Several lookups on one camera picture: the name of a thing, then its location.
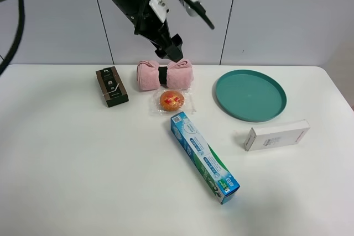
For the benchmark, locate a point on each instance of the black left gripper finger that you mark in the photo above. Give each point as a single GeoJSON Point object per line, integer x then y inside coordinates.
{"type": "Point", "coordinates": [174, 50]}

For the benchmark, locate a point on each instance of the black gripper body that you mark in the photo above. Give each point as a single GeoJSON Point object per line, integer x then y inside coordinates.
{"type": "Point", "coordinates": [149, 25]}

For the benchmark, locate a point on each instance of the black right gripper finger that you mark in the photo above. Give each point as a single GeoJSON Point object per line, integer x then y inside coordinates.
{"type": "Point", "coordinates": [162, 53]}

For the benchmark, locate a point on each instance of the pink towel black band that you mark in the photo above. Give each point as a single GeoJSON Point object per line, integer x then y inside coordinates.
{"type": "Point", "coordinates": [175, 75]}

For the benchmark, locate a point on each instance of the wrapped orange pastry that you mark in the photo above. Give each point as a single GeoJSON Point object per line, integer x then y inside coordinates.
{"type": "Point", "coordinates": [171, 101]}

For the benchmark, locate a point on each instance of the dark brown coffee capsule box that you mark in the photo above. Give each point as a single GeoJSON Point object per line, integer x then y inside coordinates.
{"type": "Point", "coordinates": [112, 87]}

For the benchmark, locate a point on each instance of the teal round plate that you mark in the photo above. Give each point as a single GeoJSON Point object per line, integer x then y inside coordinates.
{"type": "Point", "coordinates": [250, 96]}

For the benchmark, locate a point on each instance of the blue green toothpaste box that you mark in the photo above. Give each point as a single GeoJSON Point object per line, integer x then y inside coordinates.
{"type": "Point", "coordinates": [211, 168]}

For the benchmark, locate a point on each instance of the white rectangular carton box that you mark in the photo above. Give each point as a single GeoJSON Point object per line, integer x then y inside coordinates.
{"type": "Point", "coordinates": [291, 133]}

